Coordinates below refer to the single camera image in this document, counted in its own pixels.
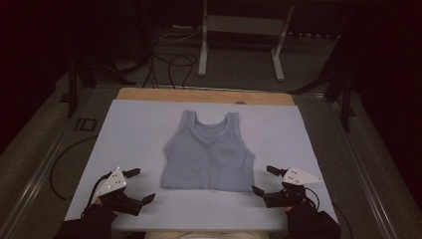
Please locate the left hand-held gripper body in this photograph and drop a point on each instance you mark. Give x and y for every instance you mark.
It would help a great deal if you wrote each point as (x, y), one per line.
(114, 186)

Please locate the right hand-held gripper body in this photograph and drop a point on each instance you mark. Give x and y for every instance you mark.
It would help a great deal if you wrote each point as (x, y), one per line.
(292, 194)

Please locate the grey-blue sleeveless crop top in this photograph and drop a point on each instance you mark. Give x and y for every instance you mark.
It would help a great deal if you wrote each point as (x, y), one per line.
(205, 162)

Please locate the person's right hand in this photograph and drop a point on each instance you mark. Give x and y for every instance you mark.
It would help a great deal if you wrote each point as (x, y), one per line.
(302, 214)

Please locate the person's left hand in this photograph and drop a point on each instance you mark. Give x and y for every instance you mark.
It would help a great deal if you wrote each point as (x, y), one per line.
(99, 214)

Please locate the light blue table mat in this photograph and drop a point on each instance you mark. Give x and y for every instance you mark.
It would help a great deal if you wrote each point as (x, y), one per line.
(132, 139)

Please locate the black metal stand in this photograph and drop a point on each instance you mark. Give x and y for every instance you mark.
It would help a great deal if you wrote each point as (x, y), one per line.
(72, 89)
(345, 99)

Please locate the wooden table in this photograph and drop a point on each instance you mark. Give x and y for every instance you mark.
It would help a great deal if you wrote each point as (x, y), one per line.
(199, 96)

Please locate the white metal stand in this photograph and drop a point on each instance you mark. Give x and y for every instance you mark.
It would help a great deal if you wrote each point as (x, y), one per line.
(242, 25)

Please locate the white power strip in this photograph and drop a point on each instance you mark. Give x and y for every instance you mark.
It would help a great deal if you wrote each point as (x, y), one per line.
(184, 28)

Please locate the aluminium frame rail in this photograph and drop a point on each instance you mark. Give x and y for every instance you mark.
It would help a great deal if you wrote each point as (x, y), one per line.
(368, 179)
(36, 179)

